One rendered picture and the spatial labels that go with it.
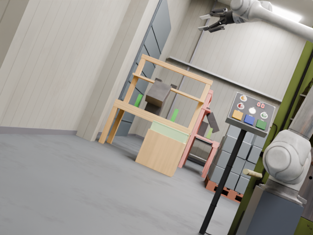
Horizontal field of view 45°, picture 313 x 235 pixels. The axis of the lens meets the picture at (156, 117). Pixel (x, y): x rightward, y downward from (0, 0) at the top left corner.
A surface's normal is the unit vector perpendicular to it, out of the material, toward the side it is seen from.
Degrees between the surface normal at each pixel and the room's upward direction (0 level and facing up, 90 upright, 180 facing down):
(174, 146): 90
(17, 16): 90
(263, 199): 90
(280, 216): 90
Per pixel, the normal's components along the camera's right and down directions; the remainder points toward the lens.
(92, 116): -0.08, -0.05
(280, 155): -0.53, -0.11
